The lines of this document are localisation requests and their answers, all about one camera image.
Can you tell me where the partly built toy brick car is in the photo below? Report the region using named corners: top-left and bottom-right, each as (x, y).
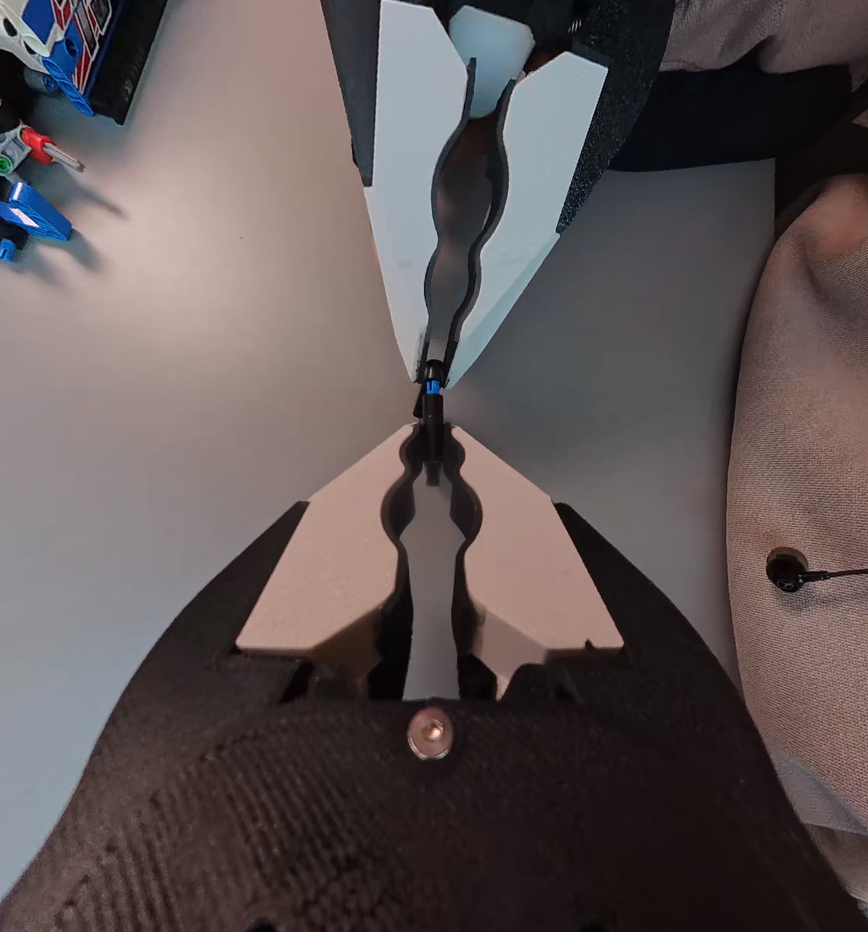
top-left (0, 0), bottom-right (170, 263)

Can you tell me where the grey desk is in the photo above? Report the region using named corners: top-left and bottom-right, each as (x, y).
top-left (0, 0), bottom-right (777, 911)

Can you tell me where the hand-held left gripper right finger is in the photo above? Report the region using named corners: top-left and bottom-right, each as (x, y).
top-left (449, 426), bottom-right (626, 698)

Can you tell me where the black sweatshirt drawstring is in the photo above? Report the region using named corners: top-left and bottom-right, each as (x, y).
top-left (765, 546), bottom-right (868, 594)

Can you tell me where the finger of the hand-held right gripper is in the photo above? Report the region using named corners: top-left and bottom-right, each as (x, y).
top-left (443, 51), bottom-right (611, 388)
top-left (365, 0), bottom-right (476, 384)

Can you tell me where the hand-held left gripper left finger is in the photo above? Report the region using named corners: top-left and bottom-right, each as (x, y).
top-left (234, 424), bottom-right (417, 683)

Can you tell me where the black five hole beam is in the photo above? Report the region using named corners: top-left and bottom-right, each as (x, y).
top-left (412, 359), bottom-right (448, 487)

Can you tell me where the person's right forearm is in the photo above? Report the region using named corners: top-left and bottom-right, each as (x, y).
top-left (660, 0), bottom-right (868, 75)

